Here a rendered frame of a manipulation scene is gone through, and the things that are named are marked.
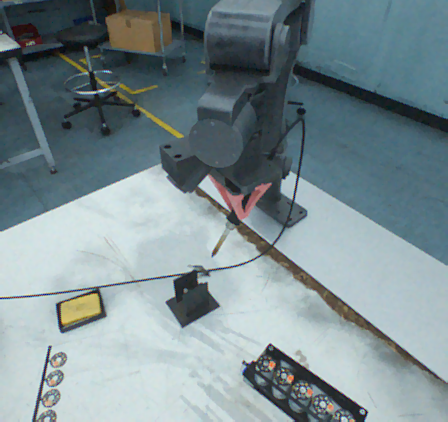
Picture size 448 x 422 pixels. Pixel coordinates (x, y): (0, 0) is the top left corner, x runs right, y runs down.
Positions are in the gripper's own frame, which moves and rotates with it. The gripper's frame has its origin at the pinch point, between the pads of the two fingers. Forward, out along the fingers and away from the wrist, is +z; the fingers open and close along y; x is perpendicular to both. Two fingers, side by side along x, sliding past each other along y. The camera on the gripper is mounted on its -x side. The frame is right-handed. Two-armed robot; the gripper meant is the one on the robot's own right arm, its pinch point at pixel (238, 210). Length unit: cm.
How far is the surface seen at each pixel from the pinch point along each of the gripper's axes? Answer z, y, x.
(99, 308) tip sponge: 15.7, -7.3, -23.3
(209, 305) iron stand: 16.9, 2.0, -7.3
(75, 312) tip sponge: 15.6, -8.7, -26.9
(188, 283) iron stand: 13.2, -1.5, -9.1
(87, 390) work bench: 16.9, 3.9, -29.5
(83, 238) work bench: 17.2, -26.4, -20.2
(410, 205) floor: 95, -32, 143
